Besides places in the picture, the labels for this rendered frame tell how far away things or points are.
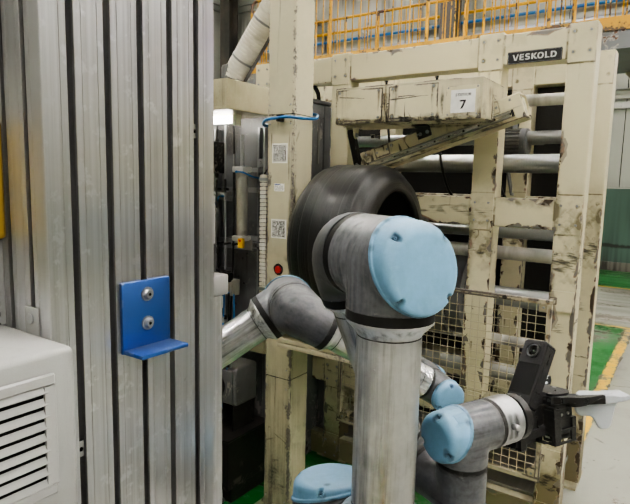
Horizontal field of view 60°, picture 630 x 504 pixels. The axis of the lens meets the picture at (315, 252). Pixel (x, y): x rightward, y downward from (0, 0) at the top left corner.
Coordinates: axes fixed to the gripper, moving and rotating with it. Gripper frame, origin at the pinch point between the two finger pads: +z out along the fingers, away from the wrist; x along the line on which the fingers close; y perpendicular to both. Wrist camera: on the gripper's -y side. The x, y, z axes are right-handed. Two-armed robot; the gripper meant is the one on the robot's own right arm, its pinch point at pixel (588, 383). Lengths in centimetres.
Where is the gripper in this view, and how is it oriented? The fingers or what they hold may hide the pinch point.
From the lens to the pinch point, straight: 110.1
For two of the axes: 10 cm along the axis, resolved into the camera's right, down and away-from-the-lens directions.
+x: 4.9, -0.1, -8.7
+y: 0.5, 10.0, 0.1
